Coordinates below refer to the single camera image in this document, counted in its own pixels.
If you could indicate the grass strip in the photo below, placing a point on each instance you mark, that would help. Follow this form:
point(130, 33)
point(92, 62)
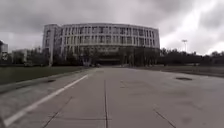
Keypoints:
point(30, 72)
point(196, 70)

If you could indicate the tall light pole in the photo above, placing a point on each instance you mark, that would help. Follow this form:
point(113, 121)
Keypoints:
point(184, 46)

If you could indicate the grey paved plaza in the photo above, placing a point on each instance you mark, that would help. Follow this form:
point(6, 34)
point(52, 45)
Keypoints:
point(133, 100)

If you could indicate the large curved pale building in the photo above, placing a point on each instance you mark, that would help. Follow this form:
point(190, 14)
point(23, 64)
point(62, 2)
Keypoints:
point(106, 38)

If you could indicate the small distant building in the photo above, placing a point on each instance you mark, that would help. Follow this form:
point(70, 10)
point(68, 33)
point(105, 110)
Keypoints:
point(3, 50)

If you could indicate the row of dark trees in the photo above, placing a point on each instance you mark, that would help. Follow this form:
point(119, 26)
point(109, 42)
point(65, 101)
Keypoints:
point(186, 58)

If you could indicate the round manhole cover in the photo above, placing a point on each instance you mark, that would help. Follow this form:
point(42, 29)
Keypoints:
point(183, 78)
point(50, 80)

